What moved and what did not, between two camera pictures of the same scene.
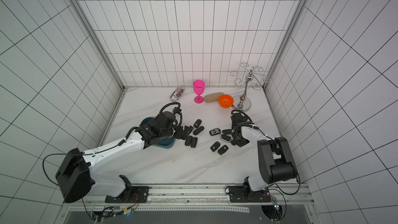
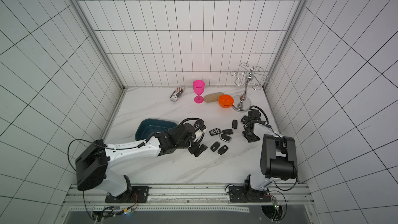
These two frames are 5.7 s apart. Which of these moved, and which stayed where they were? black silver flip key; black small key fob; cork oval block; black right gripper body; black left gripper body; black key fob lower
Moved: black left gripper body; black right gripper body
Stayed: black key fob lower; cork oval block; black silver flip key; black small key fob
